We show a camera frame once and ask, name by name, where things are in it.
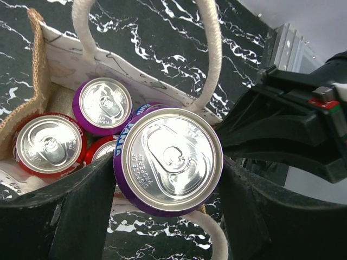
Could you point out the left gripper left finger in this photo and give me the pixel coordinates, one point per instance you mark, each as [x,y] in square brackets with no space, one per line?
[67,219]

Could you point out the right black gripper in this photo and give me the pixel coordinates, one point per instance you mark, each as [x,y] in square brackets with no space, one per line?
[285,112]

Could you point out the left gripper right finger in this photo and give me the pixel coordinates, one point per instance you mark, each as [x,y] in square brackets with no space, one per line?
[267,221]

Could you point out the red cola can front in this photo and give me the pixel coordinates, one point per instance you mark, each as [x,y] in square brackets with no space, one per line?
[100,148]

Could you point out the red cola can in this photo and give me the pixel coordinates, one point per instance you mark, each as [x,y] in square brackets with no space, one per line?
[50,145]
[100,148]

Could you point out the purple fanta can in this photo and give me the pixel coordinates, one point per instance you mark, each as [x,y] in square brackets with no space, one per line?
[102,106]
[146,107]
[167,161]

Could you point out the purple Fanta can front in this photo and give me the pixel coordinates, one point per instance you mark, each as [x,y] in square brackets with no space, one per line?
[102,106]

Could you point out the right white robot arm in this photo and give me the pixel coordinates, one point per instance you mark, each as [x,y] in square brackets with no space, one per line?
[292,118]

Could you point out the aluminium rail frame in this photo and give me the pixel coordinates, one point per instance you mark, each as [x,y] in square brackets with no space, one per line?
[292,52]

